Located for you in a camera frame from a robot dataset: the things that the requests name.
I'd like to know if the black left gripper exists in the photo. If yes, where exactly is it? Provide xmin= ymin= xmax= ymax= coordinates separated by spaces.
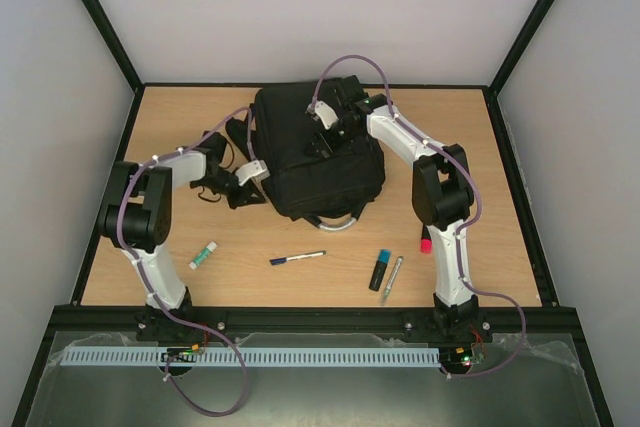
xmin=197 ymin=167 xmax=268 ymax=209

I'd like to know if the black student bag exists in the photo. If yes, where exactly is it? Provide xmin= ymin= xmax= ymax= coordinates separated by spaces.
xmin=221 ymin=78 xmax=385 ymax=232

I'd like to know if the blue whiteboard pen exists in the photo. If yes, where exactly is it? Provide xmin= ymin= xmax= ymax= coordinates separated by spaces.
xmin=269 ymin=250 xmax=327 ymax=266

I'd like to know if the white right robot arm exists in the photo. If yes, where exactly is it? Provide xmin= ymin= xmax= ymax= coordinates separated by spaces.
xmin=307 ymin=76 xmax=481 ymax=339

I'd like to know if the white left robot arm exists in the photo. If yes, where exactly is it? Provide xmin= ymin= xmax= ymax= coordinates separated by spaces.
xmin=98 ymin=133 xmax=269 ymax=312

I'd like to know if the green glue stick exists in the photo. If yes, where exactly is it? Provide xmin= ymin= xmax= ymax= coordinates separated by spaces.
xmin=189 ymin=241 xmax=218 ymax=270

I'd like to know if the blue highlighter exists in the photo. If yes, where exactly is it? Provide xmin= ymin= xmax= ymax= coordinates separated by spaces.
xmin=368 ymin=249 xmax=391 ymax=292

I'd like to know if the silver marker pen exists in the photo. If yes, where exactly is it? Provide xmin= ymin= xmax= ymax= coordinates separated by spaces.
xmin=379 ymin=256 xmax=404 ymax=306

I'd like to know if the pink highlighter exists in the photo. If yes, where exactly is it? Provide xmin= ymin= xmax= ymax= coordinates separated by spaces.
xmin=420 ymin=225 xmax=432 ymax=254

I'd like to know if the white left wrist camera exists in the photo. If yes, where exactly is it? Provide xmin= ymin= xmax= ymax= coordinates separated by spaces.
xmin=235 ymin=160 xmax=270 ymax=186

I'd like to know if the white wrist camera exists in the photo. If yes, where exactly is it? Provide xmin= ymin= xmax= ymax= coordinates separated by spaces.
xmin=235 ymin=160 xmax=270 ymax=186
xmin=306 ymin=101 xmax=339 ymax=130

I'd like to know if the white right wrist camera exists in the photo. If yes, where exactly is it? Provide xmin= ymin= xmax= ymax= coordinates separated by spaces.
xmin=306 ymin=101 xmax=339 ymax=130

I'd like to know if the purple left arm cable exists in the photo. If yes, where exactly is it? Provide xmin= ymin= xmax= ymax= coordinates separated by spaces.
xmin=115 ymin=105 xmax=254 ymax=416

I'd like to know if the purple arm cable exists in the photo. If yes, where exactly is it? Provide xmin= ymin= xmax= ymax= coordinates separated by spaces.
xmin=305 ymin=54 xmax=527 ymax=381
xmin=115 ymin=105 xmax=254 ymax=416

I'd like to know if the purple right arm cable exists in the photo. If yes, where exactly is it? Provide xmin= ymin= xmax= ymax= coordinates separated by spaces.
xmin=305 ymin=54 xmax=527 ymax=381

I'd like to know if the light blue cable duct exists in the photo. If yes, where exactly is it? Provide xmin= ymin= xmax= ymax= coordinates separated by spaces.
xmin=60 ymin=346 xmax=441 ymax=368

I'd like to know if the black front mounting rail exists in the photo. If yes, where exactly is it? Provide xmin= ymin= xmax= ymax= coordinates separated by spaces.
xmin=47 ymin=305 xmax=584 ymax=345

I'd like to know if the black left frame post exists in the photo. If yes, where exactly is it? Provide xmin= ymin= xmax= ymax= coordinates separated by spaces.
xmin=80 ymin=0 xmax=143 ymax=93

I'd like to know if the black frame post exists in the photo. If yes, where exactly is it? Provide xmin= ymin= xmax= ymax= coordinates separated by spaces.
xmin=80 ymin=0 xmax=143 ymax=93
xmin=486 ymin=0 xmax=556 ymax=99

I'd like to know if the black right frame post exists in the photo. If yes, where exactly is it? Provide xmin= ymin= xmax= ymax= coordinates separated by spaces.
xmin=486 ymin=0 xmax=556 ymax=99

